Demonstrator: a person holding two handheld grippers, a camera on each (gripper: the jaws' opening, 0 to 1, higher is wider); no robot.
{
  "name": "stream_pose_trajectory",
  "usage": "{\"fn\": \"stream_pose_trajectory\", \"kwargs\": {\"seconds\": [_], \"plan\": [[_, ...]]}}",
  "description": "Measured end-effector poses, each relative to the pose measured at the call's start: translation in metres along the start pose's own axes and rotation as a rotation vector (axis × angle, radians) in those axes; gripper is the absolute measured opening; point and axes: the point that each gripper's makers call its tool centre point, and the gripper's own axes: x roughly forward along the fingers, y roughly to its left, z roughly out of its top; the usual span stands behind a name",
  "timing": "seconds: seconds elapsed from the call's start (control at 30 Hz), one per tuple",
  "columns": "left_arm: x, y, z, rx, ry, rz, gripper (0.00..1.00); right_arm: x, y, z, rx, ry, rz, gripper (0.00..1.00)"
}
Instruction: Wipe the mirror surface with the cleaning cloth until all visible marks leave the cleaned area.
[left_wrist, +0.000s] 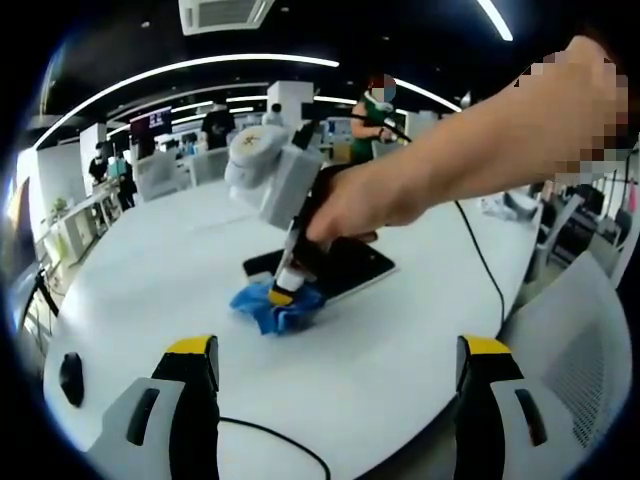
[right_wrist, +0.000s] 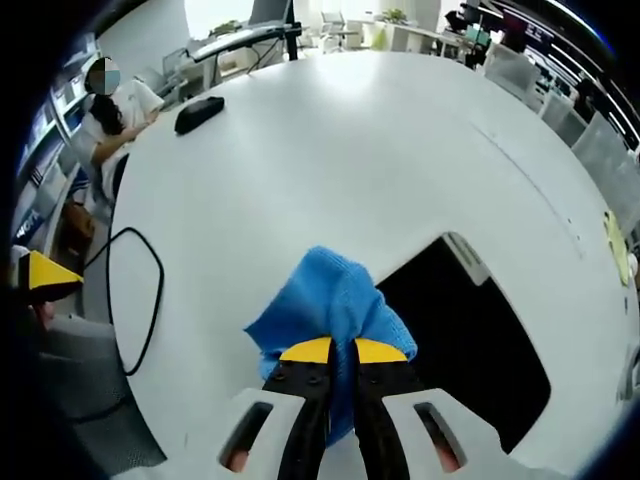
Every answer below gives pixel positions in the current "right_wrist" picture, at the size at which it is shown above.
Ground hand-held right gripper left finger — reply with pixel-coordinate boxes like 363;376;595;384
217;335;334;480

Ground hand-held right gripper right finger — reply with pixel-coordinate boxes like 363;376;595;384
352;337;505;480

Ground blue cleaning cloth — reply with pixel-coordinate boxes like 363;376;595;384
242;244;419;449

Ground yellow cloth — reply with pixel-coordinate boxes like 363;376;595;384
601;209;632;288

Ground black oblong case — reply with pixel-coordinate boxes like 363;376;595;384
173;95;226;135

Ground black cable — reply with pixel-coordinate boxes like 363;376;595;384
81;226;167;377

